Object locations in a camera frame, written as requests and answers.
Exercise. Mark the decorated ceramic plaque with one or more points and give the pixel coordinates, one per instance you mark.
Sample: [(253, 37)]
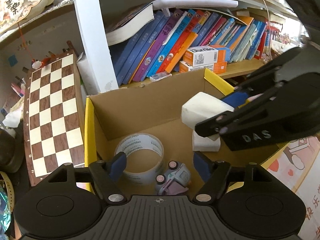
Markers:
[(15, 11)]

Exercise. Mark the clear tape roll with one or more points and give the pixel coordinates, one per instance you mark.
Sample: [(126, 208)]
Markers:
[(144, 158)]

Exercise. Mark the row of leaning books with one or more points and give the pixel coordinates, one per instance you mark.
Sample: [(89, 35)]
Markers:
[(146, 40)]

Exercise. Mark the orange white carton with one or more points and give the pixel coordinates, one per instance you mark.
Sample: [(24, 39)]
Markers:
[(217, 68), (206, 55)]

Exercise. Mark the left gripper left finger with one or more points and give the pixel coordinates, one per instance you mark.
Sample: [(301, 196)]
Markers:
[(105, 176)]

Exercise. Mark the lower orange white carton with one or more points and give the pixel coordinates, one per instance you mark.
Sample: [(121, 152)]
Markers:
[(217, 68)]

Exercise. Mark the red thick books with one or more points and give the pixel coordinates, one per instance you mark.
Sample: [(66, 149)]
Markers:
[(272, 32)]

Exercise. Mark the white foam cube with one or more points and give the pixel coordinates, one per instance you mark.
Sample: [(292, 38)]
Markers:
[(201, 107)]

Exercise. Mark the wooden chessboard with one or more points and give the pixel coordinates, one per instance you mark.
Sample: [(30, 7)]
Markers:
[(53, 118)]

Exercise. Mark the white shelf upright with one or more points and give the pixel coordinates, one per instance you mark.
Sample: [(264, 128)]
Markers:
[(91, 27)]

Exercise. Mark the wooden bookshelf board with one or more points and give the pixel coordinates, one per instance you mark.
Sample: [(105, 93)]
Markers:
[(241, 68)]

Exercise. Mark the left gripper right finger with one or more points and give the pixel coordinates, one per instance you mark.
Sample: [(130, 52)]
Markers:
[(214, 175)]

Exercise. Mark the white power adapter plug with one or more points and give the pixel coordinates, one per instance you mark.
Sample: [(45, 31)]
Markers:
[(205, 144)]

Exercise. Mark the upper orange white carton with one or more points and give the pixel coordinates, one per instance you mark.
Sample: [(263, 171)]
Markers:
[(206, 55)]

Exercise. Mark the purple toy truck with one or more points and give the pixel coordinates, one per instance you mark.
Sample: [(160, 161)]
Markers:
[(174, 181)]

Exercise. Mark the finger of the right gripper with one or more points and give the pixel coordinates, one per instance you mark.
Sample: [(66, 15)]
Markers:
[(215, 125), (262, 81)]

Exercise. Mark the yellow cardboard box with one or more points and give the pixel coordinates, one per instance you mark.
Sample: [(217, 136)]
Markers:
[(154, 109)]

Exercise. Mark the small white eraser box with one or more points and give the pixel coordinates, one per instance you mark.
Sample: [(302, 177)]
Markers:
[(160, 76)]

